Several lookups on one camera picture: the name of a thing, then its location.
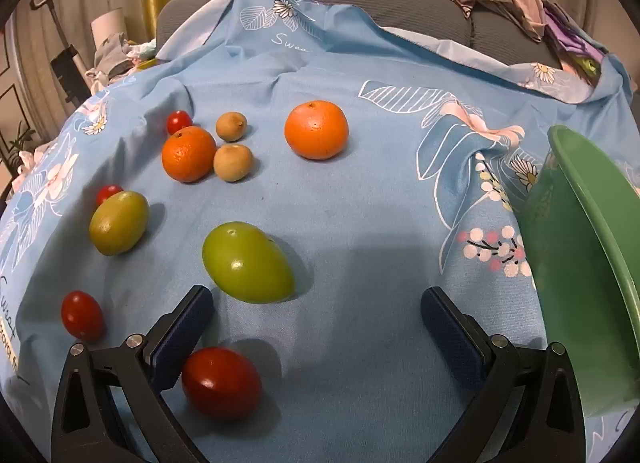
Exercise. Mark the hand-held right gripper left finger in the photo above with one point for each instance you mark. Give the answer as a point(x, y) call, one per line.
point(182, 338)

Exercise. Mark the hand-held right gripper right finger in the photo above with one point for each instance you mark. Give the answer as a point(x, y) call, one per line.
point(450, 338)

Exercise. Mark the red cherry tomato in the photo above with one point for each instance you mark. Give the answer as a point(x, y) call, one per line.
point(82, 315)
point(107, 192)
point(221, 389)
point(179, 122)

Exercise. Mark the large green jujube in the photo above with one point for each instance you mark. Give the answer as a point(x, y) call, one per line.
point(247, 263)

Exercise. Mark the yellow-green mango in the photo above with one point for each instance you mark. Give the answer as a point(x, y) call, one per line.
point(119, 222)

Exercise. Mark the green plastic bowl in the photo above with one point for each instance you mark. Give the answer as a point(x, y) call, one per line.
point(565, 253)

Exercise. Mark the brown longan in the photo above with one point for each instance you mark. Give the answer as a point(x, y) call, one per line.
point(231, 126)
point(233, 162)

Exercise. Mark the small orange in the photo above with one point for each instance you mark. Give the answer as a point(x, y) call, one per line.
point(189, 154)

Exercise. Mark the large orange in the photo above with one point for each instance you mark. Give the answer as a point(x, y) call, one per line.
point(316, 130)

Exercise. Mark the blue floral blanket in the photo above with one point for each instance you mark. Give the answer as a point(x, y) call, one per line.
point(350, 193)

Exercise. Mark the potted plant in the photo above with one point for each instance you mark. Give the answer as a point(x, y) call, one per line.
point(17, 143)

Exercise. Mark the pile of patterned cloths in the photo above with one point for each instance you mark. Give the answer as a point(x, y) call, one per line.
point(117, 55)

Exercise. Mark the upright vacuum cleaner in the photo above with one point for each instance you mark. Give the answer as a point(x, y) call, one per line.
point(67, 68)

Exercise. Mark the grey sofa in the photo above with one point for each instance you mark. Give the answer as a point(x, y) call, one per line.
point(500, 28)

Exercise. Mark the white cylinder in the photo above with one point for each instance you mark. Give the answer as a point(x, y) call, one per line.
point(107, 25)

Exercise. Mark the purple garment pile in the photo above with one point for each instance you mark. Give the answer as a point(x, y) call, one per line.
point(570, 38)

